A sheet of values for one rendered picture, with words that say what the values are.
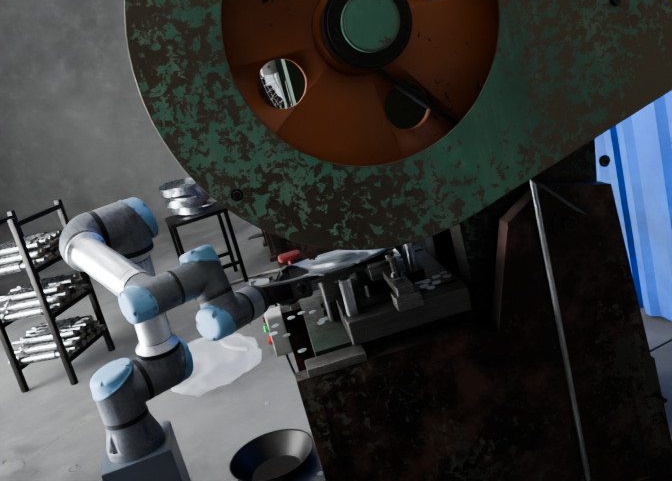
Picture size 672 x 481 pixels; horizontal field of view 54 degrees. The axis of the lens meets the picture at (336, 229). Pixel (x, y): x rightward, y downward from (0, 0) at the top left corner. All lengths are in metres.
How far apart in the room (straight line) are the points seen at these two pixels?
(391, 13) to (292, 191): 0.35
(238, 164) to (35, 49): 7.44
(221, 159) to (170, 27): 0.24
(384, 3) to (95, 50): 7.37
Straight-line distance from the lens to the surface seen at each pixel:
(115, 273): 1.44
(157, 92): 1.21
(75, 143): 8.50
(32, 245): 3.83
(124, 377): 1.81
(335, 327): 1.71
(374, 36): 1.16
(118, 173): 8.44
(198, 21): 1.21
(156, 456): 1.85
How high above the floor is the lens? 1.28
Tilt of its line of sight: 13 degrees down
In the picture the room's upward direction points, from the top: 15 degrees counter-clockwise
